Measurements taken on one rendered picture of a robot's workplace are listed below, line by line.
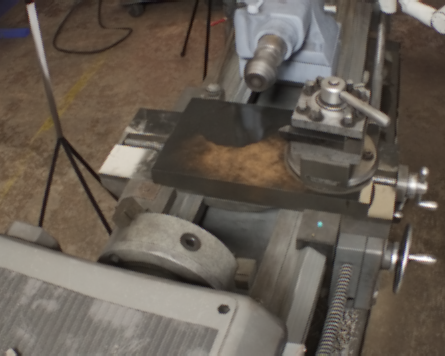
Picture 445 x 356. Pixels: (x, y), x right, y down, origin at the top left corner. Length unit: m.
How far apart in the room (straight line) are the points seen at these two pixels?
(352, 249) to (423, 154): 1.63
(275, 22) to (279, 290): 0.76
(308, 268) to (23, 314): 0.80
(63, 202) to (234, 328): 2.26
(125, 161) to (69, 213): 1.22
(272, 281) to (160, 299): 0.66
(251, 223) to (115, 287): 0.94
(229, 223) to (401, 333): 0.97
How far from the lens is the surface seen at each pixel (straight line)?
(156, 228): 1.00
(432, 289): 2.47
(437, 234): 2.68
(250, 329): 0.73
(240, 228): 1.66
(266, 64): 1.53
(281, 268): 1.42
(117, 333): 0.73
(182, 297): 0.75
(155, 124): 1.78
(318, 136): 1.35
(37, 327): 0.76
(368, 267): 1.55
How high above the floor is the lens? 1.94
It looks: 42 degrees down
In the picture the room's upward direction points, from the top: 6 degrees counter-clockwise
